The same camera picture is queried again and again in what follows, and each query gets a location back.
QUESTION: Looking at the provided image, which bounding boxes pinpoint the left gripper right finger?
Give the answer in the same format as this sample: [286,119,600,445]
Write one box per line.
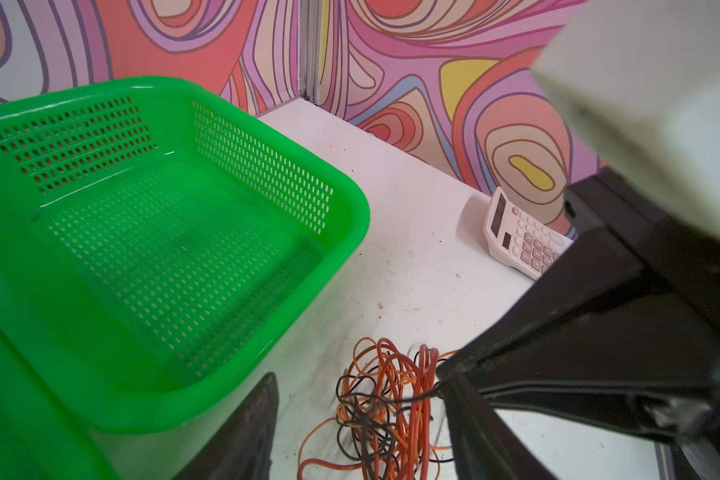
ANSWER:
[440,374,554,480]

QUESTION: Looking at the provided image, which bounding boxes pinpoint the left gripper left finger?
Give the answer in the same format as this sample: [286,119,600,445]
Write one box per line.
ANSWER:
[176,372,279,480]

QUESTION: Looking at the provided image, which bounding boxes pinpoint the orange cable bundle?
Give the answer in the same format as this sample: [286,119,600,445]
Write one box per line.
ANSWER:
[296,337,463,480]

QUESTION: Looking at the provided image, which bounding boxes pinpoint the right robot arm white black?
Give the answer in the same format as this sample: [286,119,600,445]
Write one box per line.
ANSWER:
[438,1,720,479]

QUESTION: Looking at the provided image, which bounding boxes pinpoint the white pink calculator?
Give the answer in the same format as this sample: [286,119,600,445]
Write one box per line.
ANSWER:
[483,187,573,280]

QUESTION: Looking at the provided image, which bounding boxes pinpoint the middle green plastic basket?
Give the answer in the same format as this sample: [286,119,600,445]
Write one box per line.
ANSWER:
[0,331,117,479]

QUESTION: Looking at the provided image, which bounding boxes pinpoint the green plastic basket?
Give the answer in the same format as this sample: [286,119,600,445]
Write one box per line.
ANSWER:
[0,77,370,434]
[0,331,117,479]

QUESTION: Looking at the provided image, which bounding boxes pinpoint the right green plastic basket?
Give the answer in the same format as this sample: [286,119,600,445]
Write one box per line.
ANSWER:
[0,77,370,434]

